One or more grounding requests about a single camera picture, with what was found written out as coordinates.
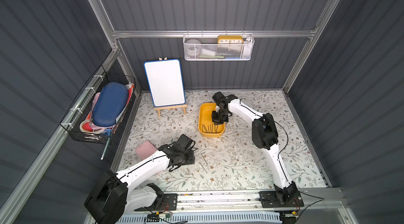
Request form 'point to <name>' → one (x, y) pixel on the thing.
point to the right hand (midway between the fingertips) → (216, 121)
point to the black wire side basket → (79, 122)
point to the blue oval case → (109, 103)
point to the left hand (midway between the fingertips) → (191, 159)
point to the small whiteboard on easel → (164, 81)
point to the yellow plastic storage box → (206, 128)
